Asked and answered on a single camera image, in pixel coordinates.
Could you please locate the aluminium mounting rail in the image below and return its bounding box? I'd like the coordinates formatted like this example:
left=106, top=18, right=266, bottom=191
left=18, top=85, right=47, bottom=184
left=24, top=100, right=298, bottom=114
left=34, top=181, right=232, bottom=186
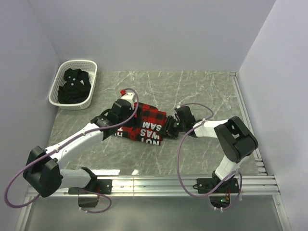
left=26, top=175, right=282, bottom=198

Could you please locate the red black plaid shirt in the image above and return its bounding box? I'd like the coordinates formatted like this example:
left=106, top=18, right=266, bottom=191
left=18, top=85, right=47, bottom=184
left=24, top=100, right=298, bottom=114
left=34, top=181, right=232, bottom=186
left=114, top=103, right=167, bottom=146

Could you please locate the black shirt in basket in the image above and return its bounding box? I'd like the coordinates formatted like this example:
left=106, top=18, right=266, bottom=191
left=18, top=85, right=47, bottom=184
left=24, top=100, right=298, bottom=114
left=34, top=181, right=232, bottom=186
left=58, top=68, right=91, bottom=104

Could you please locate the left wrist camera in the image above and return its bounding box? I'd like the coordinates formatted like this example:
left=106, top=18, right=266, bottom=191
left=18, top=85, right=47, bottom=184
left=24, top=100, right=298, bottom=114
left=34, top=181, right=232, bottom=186
left=120, top=90, right=136, bottom=104

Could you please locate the aluminium side rail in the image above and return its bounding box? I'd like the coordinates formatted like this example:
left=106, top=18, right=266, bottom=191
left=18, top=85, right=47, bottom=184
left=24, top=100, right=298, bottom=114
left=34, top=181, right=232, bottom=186
left=230, top=72, right=268, bottom=175

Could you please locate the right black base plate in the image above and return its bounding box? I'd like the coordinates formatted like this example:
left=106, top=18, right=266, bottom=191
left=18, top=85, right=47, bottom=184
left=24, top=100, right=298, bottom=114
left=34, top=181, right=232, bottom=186
left=192, top=177, right=240, bottom=194

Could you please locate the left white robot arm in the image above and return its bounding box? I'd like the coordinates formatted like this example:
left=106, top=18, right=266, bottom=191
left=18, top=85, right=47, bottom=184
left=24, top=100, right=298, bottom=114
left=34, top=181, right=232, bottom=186
left=23, top=98, right=138, bottom=197

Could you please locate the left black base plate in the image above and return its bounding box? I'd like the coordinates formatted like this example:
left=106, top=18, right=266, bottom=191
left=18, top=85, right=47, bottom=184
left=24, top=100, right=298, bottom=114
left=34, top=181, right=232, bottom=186
left=68, top=179, right=113, bottom=194

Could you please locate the white plastic laundry basket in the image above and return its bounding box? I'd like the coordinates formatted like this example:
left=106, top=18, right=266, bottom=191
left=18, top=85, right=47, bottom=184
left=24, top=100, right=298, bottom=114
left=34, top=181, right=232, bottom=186
left=49, top=60, right=98, bottom=110

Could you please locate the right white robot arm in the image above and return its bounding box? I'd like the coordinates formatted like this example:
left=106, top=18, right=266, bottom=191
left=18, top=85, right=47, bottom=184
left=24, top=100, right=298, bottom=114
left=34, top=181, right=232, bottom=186
left=160, top=105, right=258, bottom=193

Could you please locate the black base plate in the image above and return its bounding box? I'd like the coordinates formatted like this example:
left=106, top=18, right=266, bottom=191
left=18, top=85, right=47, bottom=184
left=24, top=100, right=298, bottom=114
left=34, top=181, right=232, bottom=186
left=192, top=177, right=240, bottom=194
left=68, top=179, right=113, bottom=194

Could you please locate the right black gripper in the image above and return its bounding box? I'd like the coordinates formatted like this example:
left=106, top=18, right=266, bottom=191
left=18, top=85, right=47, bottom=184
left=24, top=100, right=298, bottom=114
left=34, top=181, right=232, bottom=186
left=157, top=115, right=186, bottom=139

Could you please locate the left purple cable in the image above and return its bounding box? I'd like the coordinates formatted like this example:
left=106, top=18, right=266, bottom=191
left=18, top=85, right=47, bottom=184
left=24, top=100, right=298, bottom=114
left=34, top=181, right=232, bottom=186
left=3, top=88, right=140, bottom=214

